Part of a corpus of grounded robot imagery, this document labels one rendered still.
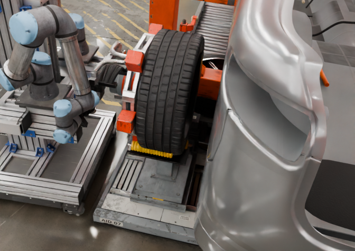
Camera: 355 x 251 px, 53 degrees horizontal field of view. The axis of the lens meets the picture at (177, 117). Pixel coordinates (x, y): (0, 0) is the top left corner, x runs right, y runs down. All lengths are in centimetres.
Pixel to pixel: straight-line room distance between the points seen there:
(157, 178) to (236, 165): 143
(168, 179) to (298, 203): 147
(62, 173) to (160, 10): 120
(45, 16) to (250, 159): 98
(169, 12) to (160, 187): 109
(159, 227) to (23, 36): 136
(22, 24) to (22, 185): 117
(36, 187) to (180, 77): 117
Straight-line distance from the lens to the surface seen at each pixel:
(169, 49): 171
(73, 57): 159
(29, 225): 245
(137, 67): 166
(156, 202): 229
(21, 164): 252
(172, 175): 232
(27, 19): 147
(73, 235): 235
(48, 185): 232
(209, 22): 438
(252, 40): 81
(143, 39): 187
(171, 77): 163
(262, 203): 93
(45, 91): 194
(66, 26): 154
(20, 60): 167
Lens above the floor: 194
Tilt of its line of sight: 38 degrees down
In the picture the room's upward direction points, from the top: 6 degrees clockwise
